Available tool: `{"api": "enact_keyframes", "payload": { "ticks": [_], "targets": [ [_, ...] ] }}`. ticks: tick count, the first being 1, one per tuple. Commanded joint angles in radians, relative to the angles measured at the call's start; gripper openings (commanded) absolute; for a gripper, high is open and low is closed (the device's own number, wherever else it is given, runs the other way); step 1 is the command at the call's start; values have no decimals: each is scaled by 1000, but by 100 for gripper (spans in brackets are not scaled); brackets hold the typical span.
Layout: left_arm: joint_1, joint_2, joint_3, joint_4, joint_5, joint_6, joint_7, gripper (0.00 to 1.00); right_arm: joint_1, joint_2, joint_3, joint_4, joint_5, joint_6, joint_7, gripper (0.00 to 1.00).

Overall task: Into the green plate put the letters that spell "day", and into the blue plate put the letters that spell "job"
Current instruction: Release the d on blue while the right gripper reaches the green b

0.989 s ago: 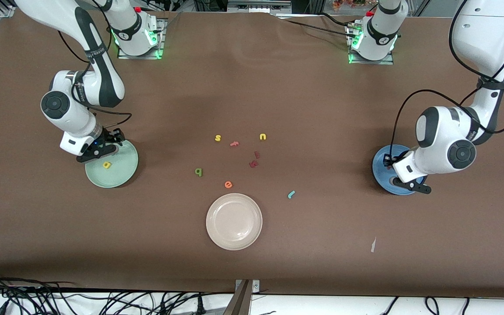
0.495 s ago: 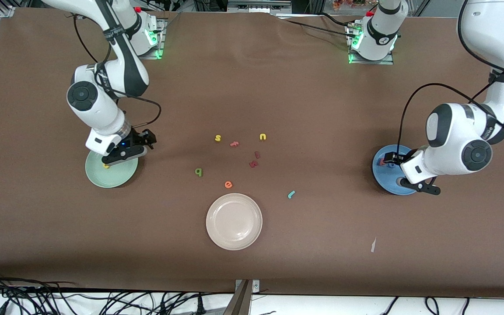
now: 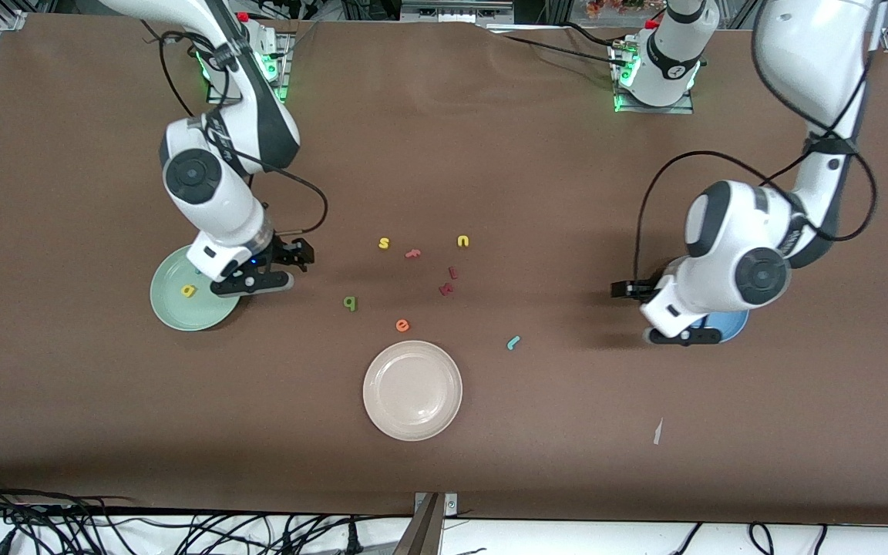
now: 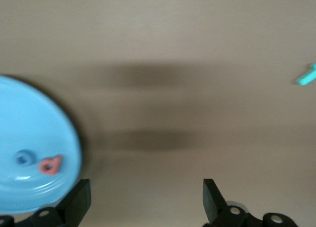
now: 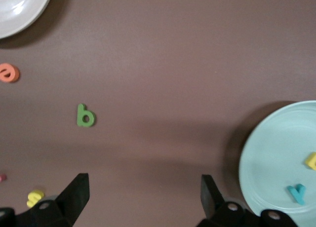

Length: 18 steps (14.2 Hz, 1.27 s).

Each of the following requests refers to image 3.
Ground blue plate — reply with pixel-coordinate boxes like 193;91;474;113
702;308;750;345

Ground green plate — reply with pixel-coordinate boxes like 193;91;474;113
150;245;243;332

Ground beige plate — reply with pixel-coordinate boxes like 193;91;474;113
362;340;463;442

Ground orange artificial flowers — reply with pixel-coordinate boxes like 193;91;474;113
587;0;649;18

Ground grey metal box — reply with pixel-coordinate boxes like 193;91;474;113
402;0;514;24

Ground aluminium profile bar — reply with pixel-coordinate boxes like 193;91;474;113
393;493;445;555

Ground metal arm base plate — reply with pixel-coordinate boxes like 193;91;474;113
205;32;291;105
612;42;695;116

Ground black table cable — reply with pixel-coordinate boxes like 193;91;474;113
483;23;634;70

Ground metal table edge bracket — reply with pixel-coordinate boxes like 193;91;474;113
414;492;459;517

